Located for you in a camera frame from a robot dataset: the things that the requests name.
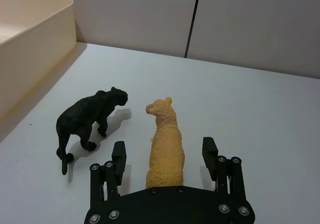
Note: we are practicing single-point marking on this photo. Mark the black panther toy figure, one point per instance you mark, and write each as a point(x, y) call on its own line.
point(80, 114)

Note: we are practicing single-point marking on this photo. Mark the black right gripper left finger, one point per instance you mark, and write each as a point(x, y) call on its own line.
point(118, 164)

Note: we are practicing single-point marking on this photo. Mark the yellow alpaca toy figure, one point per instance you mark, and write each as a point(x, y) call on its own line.
point(166, 154)

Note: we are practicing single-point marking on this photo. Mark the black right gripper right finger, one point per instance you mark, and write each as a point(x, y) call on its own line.
point(209, 156)

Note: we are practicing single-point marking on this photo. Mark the cream plastic bin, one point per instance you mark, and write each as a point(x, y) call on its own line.
point(37, 59)

